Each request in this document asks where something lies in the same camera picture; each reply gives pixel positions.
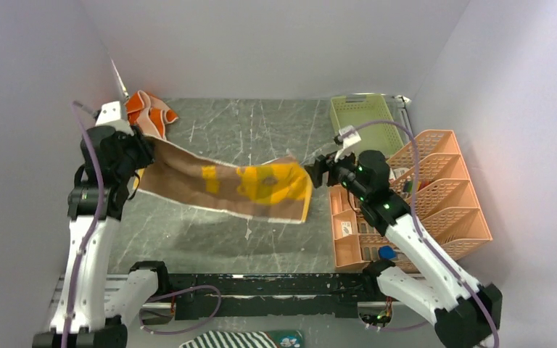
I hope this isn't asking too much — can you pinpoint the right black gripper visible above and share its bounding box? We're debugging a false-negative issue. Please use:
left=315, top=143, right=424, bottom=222
left=303, top=144, right=368, bottom=201

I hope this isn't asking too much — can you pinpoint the brown yellow bear towel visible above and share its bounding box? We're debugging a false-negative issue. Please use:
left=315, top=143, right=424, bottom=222
left=139, top=136, right=313, bottom=224

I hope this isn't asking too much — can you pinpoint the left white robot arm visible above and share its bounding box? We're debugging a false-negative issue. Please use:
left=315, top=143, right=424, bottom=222
left=32, top=101, right=172, bottom=347

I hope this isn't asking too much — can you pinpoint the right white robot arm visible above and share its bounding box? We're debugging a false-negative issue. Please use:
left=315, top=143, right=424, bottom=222
left=306, top=125, right=503, bottom=347

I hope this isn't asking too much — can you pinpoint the orange white crumpled towel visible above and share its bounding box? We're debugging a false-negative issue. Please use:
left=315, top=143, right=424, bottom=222
left=125, top=90, right=178, bottom=140

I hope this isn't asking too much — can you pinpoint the orange plastic compartment tray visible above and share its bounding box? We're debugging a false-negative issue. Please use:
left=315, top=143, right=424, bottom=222
left=328, top=184, right=405, bottom=273

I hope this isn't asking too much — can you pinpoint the green plastic basket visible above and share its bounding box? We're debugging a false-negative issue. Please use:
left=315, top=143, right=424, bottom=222
left=329, top=94, right=406, bottom=160

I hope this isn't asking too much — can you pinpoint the colourful markers set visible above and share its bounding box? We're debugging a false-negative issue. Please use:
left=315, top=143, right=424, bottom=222
left=403, top=181, right=425, bottom=195

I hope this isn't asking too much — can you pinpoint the blue cap item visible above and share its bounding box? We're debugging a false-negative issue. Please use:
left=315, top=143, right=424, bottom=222
left=377, top=245, right=397, bottom=260

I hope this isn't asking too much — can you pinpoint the orange plastic file organizer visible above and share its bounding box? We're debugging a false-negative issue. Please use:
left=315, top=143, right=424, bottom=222
left=389, top=130, right=492, bottom=260

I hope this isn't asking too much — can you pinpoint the teal cartoon card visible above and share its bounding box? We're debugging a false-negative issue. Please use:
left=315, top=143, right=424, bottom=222
left=265, top=330, right=305, bottom=348

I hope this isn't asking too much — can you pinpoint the black white striped cloth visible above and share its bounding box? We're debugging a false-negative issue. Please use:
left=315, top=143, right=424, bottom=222
left=179, top=331, right=278, bottom=348

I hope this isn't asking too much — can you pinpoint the aluminium frame rail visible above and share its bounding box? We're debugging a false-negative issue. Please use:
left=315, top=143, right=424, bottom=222
left=36, top=273, right=487, bottom=348

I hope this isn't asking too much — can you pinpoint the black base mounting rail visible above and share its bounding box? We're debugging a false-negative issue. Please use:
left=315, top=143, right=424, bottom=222
left=170, top=273, right=386, bottom=320

